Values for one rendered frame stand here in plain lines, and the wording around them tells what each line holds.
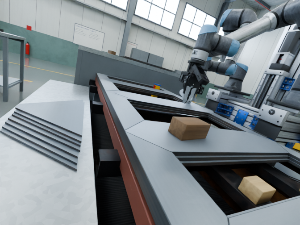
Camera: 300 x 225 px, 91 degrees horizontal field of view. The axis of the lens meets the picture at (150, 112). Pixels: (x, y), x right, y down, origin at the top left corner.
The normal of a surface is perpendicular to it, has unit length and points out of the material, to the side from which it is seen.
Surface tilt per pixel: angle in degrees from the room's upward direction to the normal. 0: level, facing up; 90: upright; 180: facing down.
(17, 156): 0
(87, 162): 0
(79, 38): 90
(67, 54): 90
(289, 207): 0
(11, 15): 90
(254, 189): 90
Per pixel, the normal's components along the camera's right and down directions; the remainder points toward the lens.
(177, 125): -0.80, -0.05
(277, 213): 0.26, -0.93
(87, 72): 0.37, 0.36
